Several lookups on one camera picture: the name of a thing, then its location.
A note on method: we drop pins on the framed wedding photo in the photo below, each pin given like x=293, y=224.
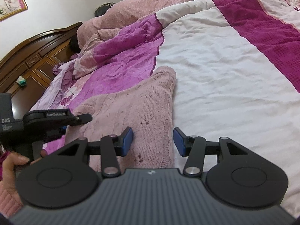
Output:
x=12, y=7

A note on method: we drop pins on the patchwork magenta white bedspread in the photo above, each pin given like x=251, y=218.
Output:
x=237, y=72

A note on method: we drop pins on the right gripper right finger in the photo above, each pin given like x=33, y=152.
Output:
x=193, y=148

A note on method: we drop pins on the person's left hand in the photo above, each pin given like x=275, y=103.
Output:
x=13, y=160

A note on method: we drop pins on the pink knit cardigan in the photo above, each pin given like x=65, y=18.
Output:
x=146, y=108

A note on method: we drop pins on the small green white bottle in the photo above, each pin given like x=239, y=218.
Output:
x=21, y=81

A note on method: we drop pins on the lilac floral pillow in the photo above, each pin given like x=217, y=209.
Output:
x=62, y=90

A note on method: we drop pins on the dark bag behind quilt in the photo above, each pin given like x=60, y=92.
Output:
x=102, y=9

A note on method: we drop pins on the dark wooden headboard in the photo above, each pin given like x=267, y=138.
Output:
x=34, y=59

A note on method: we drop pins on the dusty pink quilt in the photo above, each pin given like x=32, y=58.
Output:
x=120, y=15

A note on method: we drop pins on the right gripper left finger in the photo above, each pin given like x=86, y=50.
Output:
x=112, y=146

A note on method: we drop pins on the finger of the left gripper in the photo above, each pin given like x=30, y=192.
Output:
x=81, y=119

